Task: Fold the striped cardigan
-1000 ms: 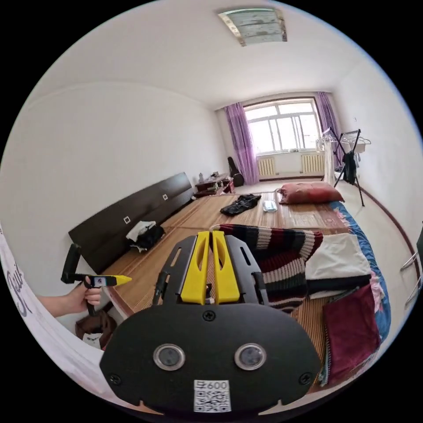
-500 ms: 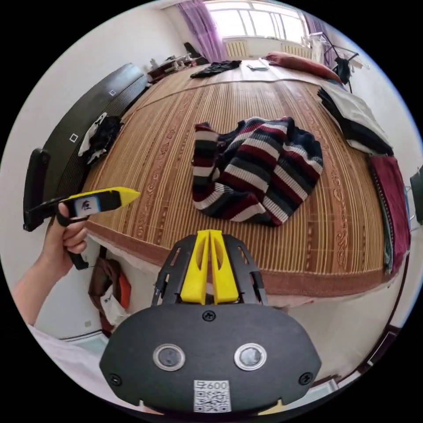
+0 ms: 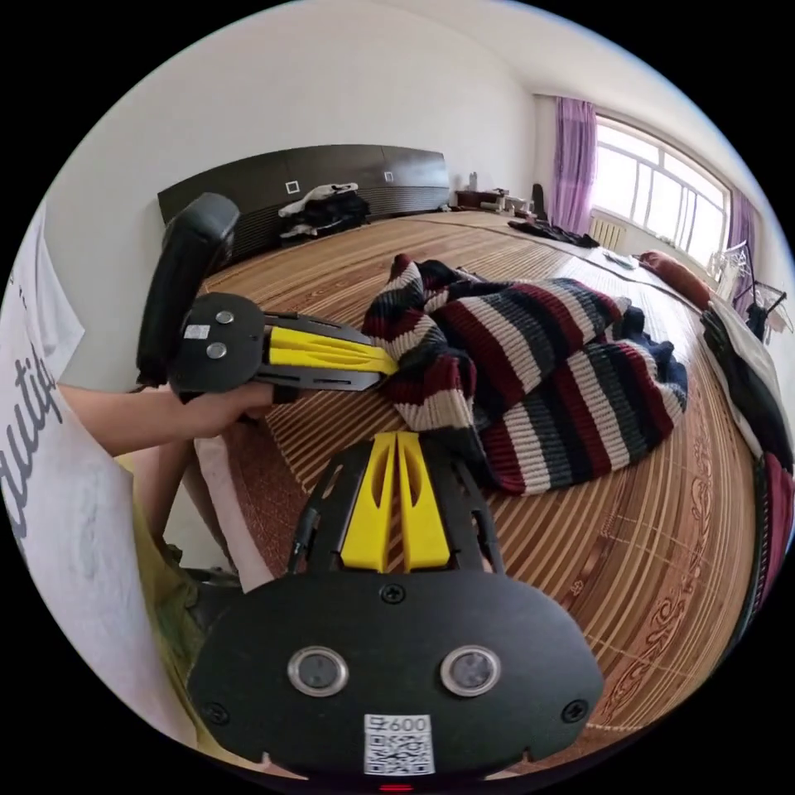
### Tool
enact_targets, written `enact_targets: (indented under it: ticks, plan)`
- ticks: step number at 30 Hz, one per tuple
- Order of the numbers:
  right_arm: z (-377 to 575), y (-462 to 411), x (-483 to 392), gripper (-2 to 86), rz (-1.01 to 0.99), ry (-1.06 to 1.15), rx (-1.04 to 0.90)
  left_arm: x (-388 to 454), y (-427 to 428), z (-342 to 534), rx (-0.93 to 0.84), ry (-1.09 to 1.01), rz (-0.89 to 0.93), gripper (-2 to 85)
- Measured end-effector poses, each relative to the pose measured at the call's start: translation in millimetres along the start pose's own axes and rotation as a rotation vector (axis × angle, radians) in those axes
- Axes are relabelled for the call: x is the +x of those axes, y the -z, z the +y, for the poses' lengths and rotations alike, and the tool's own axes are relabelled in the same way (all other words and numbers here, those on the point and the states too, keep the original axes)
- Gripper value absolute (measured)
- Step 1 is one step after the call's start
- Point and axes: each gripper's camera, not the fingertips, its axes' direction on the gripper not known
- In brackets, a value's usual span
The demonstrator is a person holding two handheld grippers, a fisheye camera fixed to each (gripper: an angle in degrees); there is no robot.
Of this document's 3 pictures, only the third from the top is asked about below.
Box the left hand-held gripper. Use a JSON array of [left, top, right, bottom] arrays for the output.
[[167, 292, 400, 406]]

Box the striped cardigan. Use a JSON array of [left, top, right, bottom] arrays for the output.
[[359, 253, 691, 497]]

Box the window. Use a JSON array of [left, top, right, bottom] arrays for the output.
[[593, 113, 735, 263]]

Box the pile of clothes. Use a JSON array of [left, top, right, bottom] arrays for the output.
[[700, 296, 795, 629], [277, 182, 374, 241]]

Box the black garment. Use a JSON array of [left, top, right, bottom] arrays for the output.
[[508, 219, 601, 249]]

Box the person's left forearm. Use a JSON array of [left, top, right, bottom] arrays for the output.
[[55, 384, 201, 462]]

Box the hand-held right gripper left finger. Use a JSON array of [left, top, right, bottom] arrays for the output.
[[340, 431, 398, 572]]

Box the bedside cabinet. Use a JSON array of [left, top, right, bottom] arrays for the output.
[[455, 171, 539, 217]]

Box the red pillow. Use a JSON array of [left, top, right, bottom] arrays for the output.
[[638, 249, 713, 310]]

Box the purple curtain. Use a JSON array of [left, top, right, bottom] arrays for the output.
[[725, 190, 763, 315], [552, 95, 599, 236]]

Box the person's body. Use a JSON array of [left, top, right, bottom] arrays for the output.
[[0, 203, 244, 771]]

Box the person's left hand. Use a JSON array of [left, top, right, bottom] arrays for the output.
[[185, 379, 276, 441]]

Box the clothes drying rack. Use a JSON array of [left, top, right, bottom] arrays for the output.
[[707, 240, 793, 341]]

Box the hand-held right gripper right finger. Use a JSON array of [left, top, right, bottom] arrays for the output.
[[397, 431, 451, 571]]

